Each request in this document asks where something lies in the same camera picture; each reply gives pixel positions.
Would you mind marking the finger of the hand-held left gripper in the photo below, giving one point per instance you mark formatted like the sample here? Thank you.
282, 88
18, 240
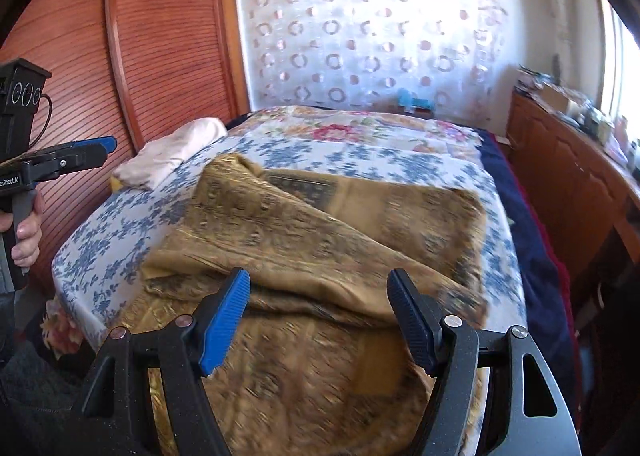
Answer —
75, 158

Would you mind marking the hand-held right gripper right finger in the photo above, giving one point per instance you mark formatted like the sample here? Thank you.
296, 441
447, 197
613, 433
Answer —
410, 321

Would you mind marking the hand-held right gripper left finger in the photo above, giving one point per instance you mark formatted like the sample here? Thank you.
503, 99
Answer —
227, 321

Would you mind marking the gold patterned cloth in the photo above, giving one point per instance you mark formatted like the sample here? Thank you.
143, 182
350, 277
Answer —
325, 246

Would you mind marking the person's left hand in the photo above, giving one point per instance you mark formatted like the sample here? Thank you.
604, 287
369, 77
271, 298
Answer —
29, 238

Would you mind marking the blue floral bed sheet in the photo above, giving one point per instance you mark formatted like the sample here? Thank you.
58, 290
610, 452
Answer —
150, 216

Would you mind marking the white pillow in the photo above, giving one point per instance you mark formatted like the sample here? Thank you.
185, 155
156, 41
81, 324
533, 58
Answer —
170, 151

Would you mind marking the navy blue blanket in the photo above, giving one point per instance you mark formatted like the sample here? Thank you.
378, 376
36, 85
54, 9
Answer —
535, 261

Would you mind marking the wooden slatted wardrobe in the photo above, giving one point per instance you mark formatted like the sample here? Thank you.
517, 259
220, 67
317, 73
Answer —
150, 36

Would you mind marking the pink floral quilt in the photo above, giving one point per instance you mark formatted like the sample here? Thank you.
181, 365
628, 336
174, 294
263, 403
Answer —
350, 128

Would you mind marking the wooden sideboard cabinet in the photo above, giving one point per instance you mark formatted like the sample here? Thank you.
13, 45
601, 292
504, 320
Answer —
560, 176

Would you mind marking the teal plastic item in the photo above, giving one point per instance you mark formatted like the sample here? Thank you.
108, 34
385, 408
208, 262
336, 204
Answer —
407, 101

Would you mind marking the clutter of small boxes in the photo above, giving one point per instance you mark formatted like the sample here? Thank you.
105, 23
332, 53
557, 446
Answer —
555, 96

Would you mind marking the circle patterned sheer curtain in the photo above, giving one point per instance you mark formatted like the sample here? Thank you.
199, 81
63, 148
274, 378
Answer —
350, 36

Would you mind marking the bright window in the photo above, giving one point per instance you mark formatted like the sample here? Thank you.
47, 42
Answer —
625, 76

